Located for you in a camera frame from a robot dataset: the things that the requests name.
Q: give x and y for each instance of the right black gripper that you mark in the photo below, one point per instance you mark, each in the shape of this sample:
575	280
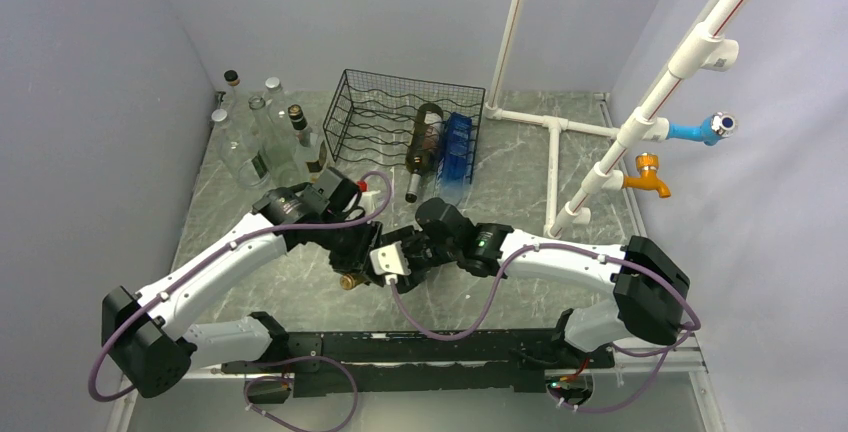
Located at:
407	236

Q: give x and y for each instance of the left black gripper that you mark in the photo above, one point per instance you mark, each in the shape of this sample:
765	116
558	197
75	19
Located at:
358	262

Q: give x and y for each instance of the bottle black gold cap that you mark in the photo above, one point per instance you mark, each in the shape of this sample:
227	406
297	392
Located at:
311	151

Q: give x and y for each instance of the blue tinted clear bottle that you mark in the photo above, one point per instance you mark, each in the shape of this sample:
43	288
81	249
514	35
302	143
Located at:
279	151

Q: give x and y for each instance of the clear bottle dark neck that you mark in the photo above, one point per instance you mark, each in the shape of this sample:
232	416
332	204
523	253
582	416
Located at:
240	151

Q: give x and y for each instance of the clear bottle silver cap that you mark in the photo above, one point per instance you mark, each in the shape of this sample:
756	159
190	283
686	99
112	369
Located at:
276	102

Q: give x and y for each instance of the clear bottle blue medallion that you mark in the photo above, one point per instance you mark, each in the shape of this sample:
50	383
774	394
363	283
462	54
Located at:
239	100

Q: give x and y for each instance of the dark wine bottle gold cap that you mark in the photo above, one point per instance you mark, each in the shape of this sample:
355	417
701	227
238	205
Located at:
351	281

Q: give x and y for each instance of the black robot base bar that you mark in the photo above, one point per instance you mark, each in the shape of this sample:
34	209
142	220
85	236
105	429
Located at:
521	360

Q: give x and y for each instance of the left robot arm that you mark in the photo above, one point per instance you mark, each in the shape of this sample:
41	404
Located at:
151	338

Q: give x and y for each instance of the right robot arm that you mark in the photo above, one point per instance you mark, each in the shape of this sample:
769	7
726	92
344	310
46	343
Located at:
642	290

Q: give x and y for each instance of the blue square dash bottle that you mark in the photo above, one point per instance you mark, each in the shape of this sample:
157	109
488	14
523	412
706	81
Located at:
452	173

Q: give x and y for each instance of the orange faucet tap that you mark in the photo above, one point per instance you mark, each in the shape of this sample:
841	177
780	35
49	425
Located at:
647	165

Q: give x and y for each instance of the blue faucet tap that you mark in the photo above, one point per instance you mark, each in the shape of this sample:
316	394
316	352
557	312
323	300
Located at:
713	129

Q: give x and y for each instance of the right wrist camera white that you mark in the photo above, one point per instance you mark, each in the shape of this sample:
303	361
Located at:
389	260

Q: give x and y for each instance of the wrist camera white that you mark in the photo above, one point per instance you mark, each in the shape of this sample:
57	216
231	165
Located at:
389	260
370	199

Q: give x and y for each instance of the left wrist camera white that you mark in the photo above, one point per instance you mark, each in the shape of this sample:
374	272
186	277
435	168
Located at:
370	199

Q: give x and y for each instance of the black wire wine rack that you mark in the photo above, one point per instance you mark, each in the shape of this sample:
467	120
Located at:
372	115

